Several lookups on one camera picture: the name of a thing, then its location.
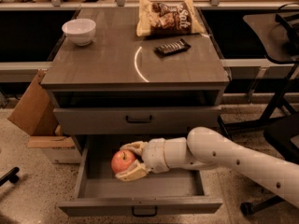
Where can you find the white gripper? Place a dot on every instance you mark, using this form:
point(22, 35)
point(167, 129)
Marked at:
point(154, 156)

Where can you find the red apple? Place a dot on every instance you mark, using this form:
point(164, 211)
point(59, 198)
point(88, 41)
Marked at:
point(122, 160)

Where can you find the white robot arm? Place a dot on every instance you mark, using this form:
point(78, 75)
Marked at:
point(203, 149)

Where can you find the open grey lower drawer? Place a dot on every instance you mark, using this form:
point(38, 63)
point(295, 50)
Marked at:
point(99, 193)

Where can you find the grey upper drawer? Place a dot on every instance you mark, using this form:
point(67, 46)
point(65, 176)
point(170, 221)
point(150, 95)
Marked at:
point(136, 120)

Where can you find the grey drawer cabinet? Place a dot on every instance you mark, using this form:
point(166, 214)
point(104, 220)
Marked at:
point(120, 69)

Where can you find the brown cardboard box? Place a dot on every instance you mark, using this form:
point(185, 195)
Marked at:
point(33, 114)

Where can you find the black snack bar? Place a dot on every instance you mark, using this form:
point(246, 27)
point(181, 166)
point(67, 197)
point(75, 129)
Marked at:
point(173, 47)

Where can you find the black chair caster left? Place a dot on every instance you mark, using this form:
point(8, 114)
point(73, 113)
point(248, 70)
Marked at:
point(10, 176)

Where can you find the white bowl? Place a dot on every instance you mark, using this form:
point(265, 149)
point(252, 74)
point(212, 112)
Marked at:
point(80, 31)

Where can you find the yellow brown chip bag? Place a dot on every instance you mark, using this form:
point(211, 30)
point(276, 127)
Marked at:
point(156, 18)

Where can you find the black office chair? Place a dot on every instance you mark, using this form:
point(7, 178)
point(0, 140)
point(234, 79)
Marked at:
point(280, 133)

